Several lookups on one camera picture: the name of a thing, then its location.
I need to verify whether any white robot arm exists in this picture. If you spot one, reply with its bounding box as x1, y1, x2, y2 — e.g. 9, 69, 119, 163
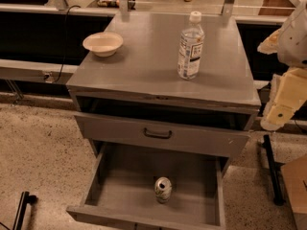
257, 1, 307, 131

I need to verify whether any white bowl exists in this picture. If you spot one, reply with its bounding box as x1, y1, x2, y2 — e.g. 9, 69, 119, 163
83, 32, 124, 57

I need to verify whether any black cable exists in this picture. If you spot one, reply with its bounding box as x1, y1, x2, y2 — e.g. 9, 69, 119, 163
52, 5, 82, 84

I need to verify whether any black drawer handle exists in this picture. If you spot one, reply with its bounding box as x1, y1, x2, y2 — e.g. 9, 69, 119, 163
143, 127, 173, 139

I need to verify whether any black metal stand leg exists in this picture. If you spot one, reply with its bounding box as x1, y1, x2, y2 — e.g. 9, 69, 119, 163
263, 134, 284, 206

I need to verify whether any crushed 7up can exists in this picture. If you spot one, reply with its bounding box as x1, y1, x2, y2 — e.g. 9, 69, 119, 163
154, 177, 172, 203

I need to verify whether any clear plastic water bottle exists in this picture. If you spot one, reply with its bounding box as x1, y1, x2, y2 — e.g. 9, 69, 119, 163
177, 11, 205, 80

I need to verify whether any black bar lower left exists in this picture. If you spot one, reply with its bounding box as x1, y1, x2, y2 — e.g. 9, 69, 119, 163
12, 191, 37, 230

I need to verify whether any grey open middle drawer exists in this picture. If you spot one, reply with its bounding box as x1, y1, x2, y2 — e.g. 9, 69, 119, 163
67, 145, 225, 230

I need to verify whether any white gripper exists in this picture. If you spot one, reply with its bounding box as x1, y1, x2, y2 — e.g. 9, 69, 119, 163
260, 67, 307, 131

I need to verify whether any grey top drawer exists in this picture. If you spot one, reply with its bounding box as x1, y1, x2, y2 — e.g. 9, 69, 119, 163
75, 112, 248, 157

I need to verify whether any brown cardboard box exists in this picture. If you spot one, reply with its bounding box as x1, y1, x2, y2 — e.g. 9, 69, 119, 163
281, 154, 307, 230

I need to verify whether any grey drawer cabinet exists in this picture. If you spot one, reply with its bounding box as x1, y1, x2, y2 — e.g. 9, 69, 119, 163
65, 11, 262, 177

